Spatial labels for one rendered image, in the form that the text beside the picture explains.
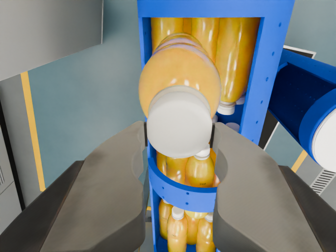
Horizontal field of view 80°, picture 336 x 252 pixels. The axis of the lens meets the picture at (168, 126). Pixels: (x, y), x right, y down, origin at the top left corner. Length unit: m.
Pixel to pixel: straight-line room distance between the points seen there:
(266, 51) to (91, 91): 1.57
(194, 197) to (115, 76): 1.35
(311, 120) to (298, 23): 1.09
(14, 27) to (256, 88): 0.77
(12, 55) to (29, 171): 1.90
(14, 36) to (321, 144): 1.02
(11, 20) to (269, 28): 0.75
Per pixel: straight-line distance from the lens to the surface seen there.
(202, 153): 0.47
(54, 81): 1.91
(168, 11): 0.34
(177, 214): 0.70
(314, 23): 1.79
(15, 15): 0.89
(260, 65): 0.37
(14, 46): 0.88
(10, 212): 2.83
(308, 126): 0.74
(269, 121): 1.73
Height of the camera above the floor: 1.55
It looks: 61 degrees down
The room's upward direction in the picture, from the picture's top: 174 degrees counter-clockwise
